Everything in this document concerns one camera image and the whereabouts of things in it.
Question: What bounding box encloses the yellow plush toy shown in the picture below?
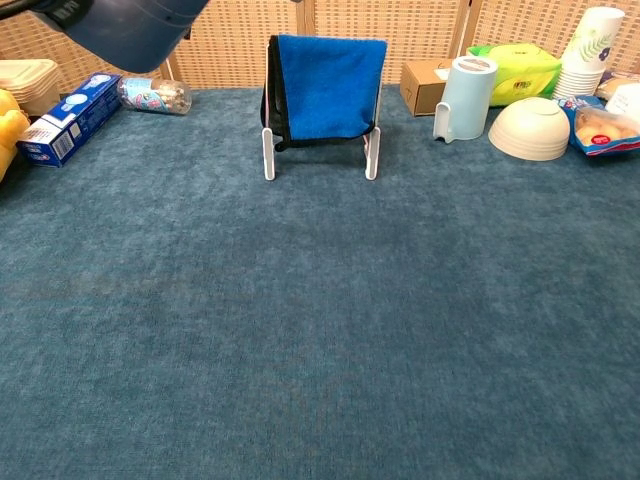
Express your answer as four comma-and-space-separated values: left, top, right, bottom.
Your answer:
0, 88, 31, 182

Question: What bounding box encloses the blue toothpaste box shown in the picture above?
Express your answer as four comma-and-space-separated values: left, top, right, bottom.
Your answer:
16, 72, 124, 169

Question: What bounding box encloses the woven bamboo folding screen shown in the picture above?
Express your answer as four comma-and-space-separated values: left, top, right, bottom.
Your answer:
0, 0, 640, 94

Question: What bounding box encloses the beige upturned bowl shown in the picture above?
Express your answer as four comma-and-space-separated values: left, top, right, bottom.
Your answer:
487, 96, 572, 162

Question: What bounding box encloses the beige lidded lunch box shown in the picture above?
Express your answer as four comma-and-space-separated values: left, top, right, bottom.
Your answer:
0, 58, 64, 117

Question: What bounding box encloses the clear plastic snack bottle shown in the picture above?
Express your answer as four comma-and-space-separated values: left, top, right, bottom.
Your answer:
117, 76, 194, 116

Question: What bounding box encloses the green tissue pack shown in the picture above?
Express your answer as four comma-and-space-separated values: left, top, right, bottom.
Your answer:
465, 43, 564, 108

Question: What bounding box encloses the metal wire rack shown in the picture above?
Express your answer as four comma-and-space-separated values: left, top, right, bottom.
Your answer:
261, 84, 384, 182

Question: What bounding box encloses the teal carpet table mat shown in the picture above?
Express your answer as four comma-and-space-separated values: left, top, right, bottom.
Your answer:
0, 84, 640, 480

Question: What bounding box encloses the blue biscuit snack bag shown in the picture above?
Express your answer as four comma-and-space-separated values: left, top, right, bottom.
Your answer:
554, 94, 640, 157

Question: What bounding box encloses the brown cardboard box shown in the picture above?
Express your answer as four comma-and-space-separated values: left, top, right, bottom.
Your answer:
399, 58, 459, 117

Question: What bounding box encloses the stack of paper cups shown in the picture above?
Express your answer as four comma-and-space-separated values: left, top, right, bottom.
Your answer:
551, 6, 626, 101

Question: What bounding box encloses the grey and blue cloth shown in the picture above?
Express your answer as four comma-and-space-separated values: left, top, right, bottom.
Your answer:
260, 33, 389, 153

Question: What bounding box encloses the light blue cylindrical cup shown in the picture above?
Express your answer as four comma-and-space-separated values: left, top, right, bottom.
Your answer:
432, 55, 499, 145

